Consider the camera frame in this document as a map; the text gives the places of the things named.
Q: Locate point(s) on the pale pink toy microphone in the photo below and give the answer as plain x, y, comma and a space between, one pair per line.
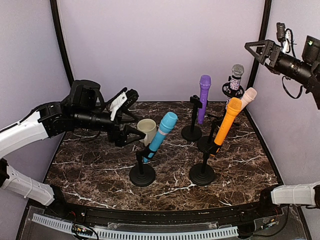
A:
248, 96

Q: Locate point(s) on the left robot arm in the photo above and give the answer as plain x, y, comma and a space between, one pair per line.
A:
83, 108

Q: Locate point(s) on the cream ceramic mug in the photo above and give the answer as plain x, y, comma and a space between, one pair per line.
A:
149, 127

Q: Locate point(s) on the silver glitter microphone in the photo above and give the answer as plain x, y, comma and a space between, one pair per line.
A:
236, 75

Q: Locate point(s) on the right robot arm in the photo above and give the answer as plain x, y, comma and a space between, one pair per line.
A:
307, 73

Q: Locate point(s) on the black stand of orange microphone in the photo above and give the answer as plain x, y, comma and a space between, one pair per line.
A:
202, 174

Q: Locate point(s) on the black front rail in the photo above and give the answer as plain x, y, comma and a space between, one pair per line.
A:
239, 214

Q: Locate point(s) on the black shock mount tripod stand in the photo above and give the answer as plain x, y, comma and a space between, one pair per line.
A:
228, 90

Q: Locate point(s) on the left black corner post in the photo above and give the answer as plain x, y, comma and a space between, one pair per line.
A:
60, 41

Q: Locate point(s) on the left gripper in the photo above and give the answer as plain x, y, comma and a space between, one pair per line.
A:
120, 138

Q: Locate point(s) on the purple toy microphone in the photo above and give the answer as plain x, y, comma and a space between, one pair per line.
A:
205, 84

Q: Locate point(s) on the black stand of pink microphone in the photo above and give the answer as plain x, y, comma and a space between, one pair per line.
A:
205, 142

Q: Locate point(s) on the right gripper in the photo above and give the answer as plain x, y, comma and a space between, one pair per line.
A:
269, 45

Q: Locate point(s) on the white slotted cable duct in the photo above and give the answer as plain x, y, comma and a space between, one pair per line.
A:
99, 233

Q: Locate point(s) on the orange toy microphone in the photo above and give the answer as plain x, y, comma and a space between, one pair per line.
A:
233, 109

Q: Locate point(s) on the black stand of blue microphone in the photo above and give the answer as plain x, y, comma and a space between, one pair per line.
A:
142, 175

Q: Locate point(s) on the blue toy microphone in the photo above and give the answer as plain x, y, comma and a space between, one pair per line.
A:
166, 125

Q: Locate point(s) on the black stand of purple microphone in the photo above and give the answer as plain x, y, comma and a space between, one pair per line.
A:
193, 133

